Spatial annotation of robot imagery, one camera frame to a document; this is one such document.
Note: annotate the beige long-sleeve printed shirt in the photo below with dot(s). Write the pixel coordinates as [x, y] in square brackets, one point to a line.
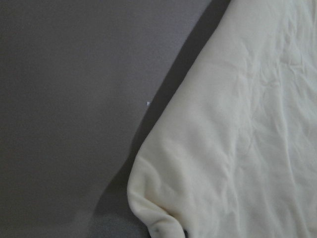
[234, 154]

